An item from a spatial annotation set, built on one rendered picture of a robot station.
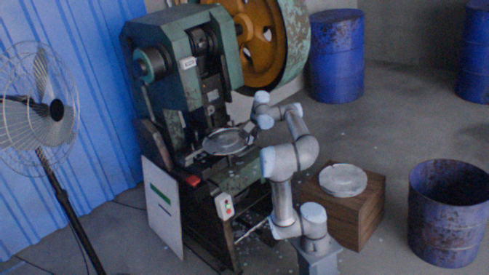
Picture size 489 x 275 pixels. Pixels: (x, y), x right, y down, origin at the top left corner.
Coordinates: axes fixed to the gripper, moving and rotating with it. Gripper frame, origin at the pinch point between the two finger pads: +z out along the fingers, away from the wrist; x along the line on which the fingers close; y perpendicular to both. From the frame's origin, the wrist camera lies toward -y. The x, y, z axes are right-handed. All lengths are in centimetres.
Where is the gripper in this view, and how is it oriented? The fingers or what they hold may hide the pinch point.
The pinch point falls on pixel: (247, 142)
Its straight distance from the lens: 209.3
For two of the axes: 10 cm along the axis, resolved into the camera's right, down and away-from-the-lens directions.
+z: -1.5, 6.6, 7.3
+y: 7.0, -4.5, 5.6
